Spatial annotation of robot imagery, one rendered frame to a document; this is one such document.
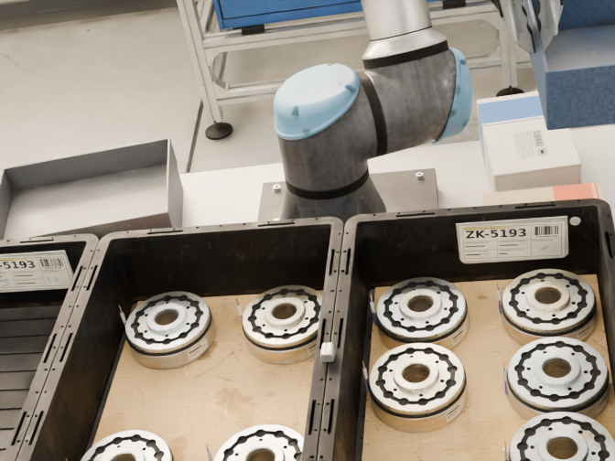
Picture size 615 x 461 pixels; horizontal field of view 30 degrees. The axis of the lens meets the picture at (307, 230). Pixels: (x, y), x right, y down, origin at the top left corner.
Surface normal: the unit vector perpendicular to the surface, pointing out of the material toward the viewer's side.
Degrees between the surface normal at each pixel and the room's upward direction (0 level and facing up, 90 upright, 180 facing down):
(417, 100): 61
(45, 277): 90
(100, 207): 0
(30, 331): 0
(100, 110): 0
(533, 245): 90
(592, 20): 90
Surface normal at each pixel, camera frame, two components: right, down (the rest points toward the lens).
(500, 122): -0.16, -0.78
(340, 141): 0.30, 0.47
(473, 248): -0.10, 0.63
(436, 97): 0.22, 0.09
